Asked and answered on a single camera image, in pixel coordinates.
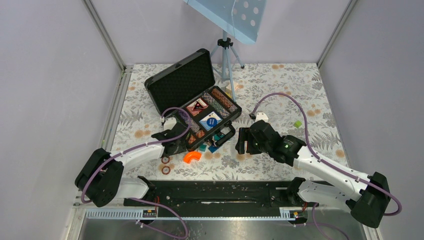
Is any blue small blind button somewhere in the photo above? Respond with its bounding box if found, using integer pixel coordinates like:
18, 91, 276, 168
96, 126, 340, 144
206, 117, 218, 128

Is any black all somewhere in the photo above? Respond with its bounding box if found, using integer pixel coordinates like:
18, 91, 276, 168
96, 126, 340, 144
187, 99, 208, 113

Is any black poker set case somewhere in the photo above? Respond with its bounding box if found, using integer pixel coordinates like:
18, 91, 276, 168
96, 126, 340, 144
144, 48, 242, 151

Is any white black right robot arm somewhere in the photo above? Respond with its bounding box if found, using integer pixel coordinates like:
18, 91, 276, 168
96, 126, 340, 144
235, 120, 391, 229

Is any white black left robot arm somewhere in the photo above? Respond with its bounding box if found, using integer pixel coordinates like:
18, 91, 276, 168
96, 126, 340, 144
74, 123, 189, 208

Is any orange curved toy block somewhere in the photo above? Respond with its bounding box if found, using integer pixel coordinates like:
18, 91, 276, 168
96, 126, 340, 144
183, 151, 202, 164

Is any red poker chip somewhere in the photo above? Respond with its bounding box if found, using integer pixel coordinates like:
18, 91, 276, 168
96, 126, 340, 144
161, 165, 171, 175
161, 156, 170, 164

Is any teal triangular toy block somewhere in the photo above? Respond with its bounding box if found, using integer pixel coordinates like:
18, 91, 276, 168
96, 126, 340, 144
198, 144, 207, 152

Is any red yellow chip row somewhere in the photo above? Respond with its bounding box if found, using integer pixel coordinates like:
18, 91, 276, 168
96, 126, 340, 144
187, 130, 205, 145

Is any blue toy brick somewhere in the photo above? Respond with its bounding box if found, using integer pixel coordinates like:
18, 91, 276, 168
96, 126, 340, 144
208, 145, 219, 153

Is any green toy cube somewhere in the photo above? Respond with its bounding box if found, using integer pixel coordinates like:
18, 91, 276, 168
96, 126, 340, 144
293, 120, 302, 128

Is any red card deck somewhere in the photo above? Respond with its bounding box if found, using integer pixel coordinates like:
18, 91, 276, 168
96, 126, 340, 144
186, 97, 209, 117

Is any floral table mat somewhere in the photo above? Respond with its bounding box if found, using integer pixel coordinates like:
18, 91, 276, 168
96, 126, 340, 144
111, 63, 349, 181

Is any orange blue chip row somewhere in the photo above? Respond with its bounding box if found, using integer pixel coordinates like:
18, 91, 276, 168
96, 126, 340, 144
211, 88, 237, 113

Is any blue tripod stand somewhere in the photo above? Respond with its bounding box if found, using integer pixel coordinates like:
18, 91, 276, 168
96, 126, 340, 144
210, 30, 245, 102

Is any blue perforated board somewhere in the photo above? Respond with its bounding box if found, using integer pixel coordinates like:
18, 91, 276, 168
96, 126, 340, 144
184, 0, 267, 45

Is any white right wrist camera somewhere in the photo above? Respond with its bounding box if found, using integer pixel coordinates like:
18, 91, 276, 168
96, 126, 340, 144
254, 112, 269, 123

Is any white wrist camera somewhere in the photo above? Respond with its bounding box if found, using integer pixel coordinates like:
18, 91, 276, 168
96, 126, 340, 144
254, 112, 269, 123
163, 117, 177, 131

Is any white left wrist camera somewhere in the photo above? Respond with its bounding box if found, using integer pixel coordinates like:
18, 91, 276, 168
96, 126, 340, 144
163, 117, 177, 131

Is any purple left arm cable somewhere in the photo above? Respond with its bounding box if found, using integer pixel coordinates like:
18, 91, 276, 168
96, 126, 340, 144
80, 106, 190, 240

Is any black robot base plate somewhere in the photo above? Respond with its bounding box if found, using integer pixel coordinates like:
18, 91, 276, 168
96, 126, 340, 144
143, 180, 314, 218

